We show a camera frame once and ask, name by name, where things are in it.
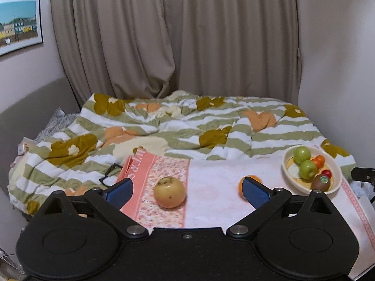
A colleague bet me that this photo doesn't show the black eyeglasses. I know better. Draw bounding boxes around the black eyeglasses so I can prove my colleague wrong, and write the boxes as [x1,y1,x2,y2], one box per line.
[99,163,124,187]

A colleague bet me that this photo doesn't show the cream bowl with yellow print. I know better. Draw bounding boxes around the cream bowl with yellow print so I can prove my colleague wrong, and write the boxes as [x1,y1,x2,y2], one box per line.
[282,146,343,195]

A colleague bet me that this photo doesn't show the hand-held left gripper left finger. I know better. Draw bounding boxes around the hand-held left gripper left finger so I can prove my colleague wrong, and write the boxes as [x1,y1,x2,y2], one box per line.
[34,178,149,239]

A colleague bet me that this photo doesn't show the large green apple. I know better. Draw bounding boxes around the large green apple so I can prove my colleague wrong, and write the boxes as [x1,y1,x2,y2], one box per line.
[299,159,319,180]

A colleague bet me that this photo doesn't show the green striped floral blanket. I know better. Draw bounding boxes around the green striped floral blanket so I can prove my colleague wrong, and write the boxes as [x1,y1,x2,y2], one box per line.
[8,91,357,221]

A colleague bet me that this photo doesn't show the grey patterned cloth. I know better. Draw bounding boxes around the grey patterned cloth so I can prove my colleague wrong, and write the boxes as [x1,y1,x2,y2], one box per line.
[34,108,79,144]

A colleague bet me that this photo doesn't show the framed wall picture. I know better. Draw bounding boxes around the framed wall picture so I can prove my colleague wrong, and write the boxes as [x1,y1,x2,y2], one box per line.
[0,0,44,57]

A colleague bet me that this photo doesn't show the beige curtain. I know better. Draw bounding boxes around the beige curtain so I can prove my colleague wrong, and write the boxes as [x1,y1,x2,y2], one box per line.
[50,0,302,109]

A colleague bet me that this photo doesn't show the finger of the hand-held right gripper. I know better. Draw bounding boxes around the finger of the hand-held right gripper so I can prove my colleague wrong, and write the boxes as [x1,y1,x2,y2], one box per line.
[351,167,375,182]

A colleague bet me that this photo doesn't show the small green apple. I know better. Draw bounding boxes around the small green apple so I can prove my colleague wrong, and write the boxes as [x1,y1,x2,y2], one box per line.
[293,146,311,165]

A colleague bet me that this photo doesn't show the small white box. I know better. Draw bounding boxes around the small white box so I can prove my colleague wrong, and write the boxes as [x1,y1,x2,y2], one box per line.
[17,136,39,156]

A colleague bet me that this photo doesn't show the white plastic bag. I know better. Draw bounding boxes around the white plastic bag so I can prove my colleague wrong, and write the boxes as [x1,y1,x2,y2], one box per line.
[351,181,372,200]

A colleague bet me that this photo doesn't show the grey bed headboard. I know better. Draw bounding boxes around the grey bed headboard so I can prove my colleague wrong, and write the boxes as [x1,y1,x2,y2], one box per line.
[0,77,81,192]

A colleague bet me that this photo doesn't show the yellow apple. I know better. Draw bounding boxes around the yellow apple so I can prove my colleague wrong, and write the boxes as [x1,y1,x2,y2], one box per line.
[154,176,187,209]

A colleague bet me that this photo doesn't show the pink floral tablecloth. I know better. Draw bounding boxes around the pink floral tablecloth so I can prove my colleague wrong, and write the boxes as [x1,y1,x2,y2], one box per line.
[117,149,375,279]

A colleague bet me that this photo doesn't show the large orange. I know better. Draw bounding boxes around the large orange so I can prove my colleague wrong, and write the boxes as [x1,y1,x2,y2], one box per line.
[238,175,262,200]

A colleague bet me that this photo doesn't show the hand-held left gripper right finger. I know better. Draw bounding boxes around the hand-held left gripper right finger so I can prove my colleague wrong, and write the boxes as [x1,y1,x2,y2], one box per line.
[226,178,342,239]

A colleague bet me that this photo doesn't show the brown kiwi with green sticker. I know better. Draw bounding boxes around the brown kiwi with green sticker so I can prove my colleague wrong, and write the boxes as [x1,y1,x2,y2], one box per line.
[311,174,332,191]

